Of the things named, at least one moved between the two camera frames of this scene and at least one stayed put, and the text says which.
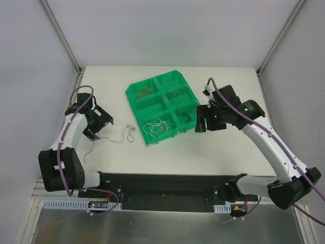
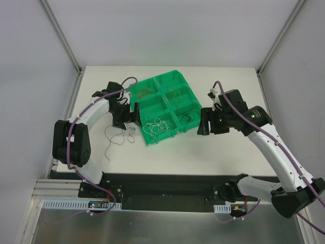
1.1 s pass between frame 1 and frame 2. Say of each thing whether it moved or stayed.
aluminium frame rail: stayed
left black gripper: moved
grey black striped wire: moved
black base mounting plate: stayed
